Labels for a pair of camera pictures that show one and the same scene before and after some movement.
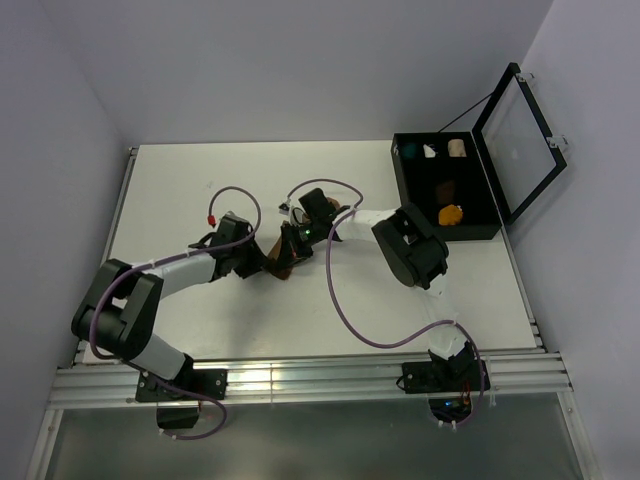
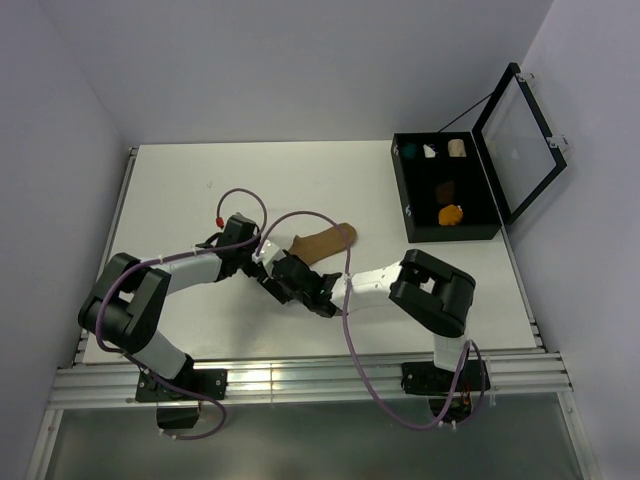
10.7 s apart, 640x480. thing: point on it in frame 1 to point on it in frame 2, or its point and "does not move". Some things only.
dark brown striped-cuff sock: x=445 y=192 does not move
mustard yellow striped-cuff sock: x=450 y=215 does not move
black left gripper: x=257 y=259 does not move
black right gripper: x=292 y=253 to x=273 y=287
